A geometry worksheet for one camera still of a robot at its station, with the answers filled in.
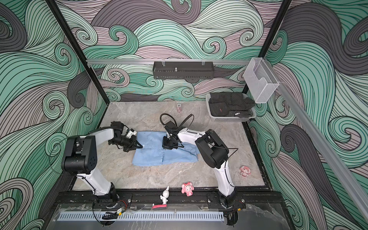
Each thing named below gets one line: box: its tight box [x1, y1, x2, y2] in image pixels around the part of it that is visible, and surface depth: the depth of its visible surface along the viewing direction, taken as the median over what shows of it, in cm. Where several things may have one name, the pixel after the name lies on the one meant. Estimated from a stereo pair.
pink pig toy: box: [181, 181, 195, 197], surface depth 76 cm
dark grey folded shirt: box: [208, 92, 256, 119], surface depth 112 cm
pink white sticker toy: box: [240, 165, 252, 178], surface depth 83 cm
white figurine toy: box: [160, 185, 170, 205], surface depth 74 cm
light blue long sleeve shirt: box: [132, 131, 200, 167], surface depth 89 cm
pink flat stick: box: [152, 204, 168, 210], surface depth 70 cm
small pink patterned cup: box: [176, 103, 183, 114], surface depth 113 cm
